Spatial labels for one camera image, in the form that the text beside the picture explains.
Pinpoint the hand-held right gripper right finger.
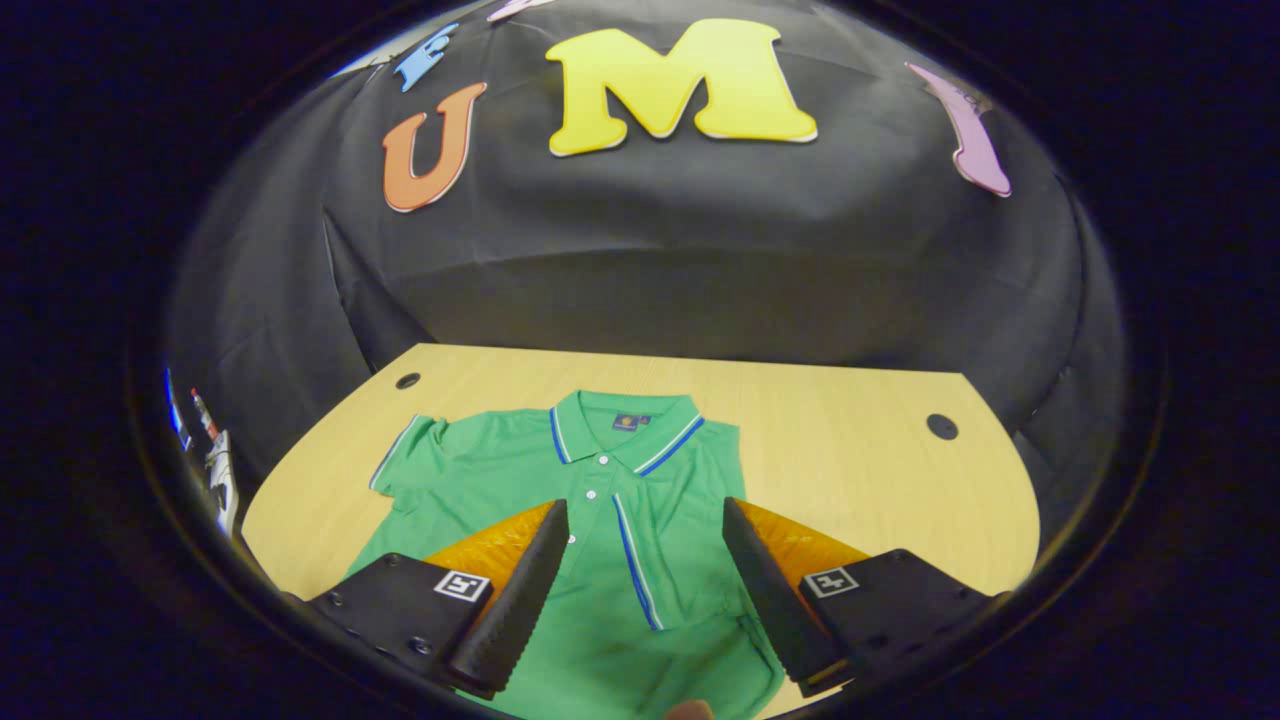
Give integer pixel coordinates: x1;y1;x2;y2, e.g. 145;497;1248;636
722;497;1003;699

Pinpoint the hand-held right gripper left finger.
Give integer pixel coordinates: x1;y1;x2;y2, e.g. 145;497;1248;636
305;498;571;699

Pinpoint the black backdrop cloth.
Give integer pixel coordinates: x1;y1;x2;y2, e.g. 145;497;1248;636
165;0;1126;541

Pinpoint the white and red equipment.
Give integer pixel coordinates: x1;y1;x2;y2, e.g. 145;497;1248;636
165;368;241;537

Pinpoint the green T-shirt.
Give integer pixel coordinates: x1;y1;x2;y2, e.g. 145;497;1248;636
345;389;788;720

